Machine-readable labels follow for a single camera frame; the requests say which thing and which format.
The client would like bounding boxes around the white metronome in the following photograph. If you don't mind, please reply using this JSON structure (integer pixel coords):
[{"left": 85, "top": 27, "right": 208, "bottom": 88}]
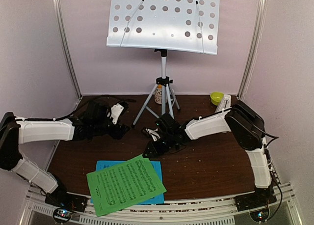
[{"left": 215, "top": 94, "right": 232, "bottom": 113}]

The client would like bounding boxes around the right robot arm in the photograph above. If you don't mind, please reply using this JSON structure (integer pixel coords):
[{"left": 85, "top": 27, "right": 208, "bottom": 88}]
[{"left": 143, "top": 101, "right": 274, "bottom": 206}]

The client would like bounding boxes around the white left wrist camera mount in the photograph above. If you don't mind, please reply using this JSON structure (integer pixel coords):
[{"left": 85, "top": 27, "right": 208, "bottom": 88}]
[{"left": 107, "top": 103, "right": 125, "bottom": 125}]

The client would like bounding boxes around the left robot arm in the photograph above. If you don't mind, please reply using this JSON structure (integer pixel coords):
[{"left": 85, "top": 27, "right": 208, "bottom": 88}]
[{"left": 0, "top": 97, "right": 133, "bottom": 207}]

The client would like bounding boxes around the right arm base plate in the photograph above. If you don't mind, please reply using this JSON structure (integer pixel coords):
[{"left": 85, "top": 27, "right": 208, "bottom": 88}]
[{"left": 234, "top": 192, "right": 277, "bottom": 212}]

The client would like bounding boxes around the white perforated music stand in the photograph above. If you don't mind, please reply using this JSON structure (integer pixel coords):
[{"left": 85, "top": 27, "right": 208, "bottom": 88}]
[{"left": 106, "top": 0, "right": 220, "bottom": 113}]

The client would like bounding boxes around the aluminium frame post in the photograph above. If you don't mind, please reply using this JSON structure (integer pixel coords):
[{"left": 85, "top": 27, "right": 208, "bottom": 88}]
[
  {"left": 237, "top": 0, "right": 267, "bottom": 101},
  {"left": 52, "top": 0, "right": 82, "bottom": 98}
]

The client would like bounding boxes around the green sheet music page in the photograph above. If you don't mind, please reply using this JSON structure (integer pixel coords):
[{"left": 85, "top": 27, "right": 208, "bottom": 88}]
[{"left": 86, "top": 155, "right": 167, "bottom": 217}]

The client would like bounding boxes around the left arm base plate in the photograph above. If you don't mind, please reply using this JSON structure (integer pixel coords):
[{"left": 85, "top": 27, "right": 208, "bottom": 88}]
[{"left": 45, "top": 193, "right": 88, "bottom": 212}]

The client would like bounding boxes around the aluminium front rail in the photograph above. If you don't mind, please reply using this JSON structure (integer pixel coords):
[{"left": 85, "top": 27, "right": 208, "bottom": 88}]
[{"left": 19, "top": 183, "right": 304, "bottom": 225}]

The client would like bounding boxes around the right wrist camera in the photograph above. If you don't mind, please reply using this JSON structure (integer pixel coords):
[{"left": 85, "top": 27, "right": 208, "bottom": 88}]
[{"left": 141, "top": 127, "right": 161, "bottom": 142}]

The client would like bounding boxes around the right aluminium frame post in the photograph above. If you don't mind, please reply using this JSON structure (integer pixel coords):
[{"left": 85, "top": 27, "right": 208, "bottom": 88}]
[{"left": 237, "top": 0, "right": 267, "bottom": 101}]

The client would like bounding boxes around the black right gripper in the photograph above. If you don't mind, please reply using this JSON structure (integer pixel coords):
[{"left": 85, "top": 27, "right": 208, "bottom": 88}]
[{"left": 142, "top": 132, "right": 176, "bottom": 158}]

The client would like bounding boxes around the blue sheet music page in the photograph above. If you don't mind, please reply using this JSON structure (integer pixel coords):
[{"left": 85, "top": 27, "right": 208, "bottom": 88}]
[{"left": 96, "top": 160, "right": 164, "bottom": 205}]

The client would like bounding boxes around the left aluminium frame post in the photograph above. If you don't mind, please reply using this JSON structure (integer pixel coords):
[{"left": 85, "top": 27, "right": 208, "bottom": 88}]
[{"left": 52, "top": 0, "right": 82, "bottom": 98}]

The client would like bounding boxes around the small yellow-green bowl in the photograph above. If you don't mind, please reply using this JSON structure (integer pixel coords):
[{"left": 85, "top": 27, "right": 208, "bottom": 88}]
[{"left": 210, "top": 92, "right": 224, "bottom": 106}]

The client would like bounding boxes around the floral ceramic mug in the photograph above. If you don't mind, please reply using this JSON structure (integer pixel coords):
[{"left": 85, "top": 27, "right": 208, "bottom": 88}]
[{"left": 154, "top": 84, "right": 174, "bottom": 105}]

